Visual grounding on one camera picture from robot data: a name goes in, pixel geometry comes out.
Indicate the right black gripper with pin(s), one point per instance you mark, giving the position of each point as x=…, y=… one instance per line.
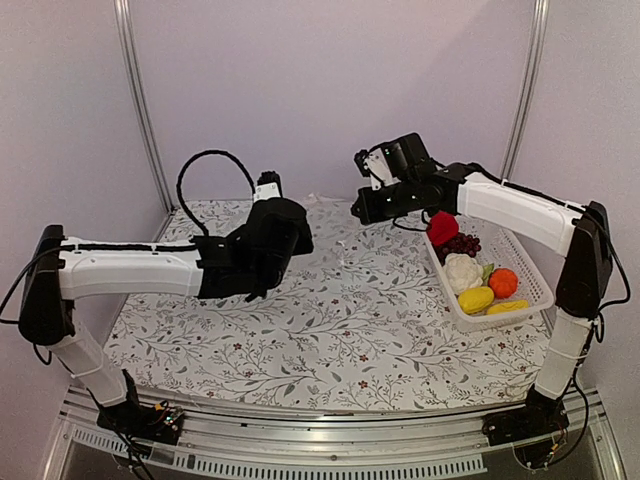
x=370, y=212

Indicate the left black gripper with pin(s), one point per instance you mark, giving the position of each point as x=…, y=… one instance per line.
x=305, y=242

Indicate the red bell pepper toy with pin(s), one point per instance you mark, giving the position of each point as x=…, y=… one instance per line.
x=442, y=228

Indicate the clear zip top bag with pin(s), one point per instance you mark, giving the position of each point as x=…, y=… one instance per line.
x=329, y=224

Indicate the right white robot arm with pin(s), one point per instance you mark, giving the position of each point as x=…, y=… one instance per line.
x=578, y=235

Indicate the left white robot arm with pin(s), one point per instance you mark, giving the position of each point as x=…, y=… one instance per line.
x=65, y=269

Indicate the dark red grapes toy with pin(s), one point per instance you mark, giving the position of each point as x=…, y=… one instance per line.
x=460, y=244

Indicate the white cauliflower toy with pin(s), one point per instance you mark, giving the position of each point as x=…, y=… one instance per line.
x=462, y=272

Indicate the white perforated plastic basket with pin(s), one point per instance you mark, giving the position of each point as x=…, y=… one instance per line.
x=500, y=249

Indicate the yellow lemon toy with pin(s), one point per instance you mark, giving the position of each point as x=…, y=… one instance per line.
x=476, y=300

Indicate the orange pumpkin toy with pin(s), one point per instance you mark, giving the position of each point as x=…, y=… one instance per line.
x=503, y=282

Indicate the floral patterned table mat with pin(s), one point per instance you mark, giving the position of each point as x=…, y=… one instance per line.
x=377, y=334

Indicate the yellow banana toy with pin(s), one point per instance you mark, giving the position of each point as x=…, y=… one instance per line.
x=507, y=307

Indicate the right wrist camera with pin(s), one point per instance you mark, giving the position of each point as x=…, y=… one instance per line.
x=373, y=165

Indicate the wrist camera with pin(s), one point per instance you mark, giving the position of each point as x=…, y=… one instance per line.
x=268, y=186
x=373, y=165

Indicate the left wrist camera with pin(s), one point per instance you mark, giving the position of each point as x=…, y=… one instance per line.
x=268, y=186

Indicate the aluminium front rail frame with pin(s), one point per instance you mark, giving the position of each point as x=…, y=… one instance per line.
x=228, y=440

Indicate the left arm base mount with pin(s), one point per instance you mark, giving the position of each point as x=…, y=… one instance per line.
x=160, y=423

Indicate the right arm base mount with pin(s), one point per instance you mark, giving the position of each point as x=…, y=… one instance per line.
x=537, y=429

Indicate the left aluminium corner post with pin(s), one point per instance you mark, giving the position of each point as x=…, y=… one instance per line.
x=126, y=35

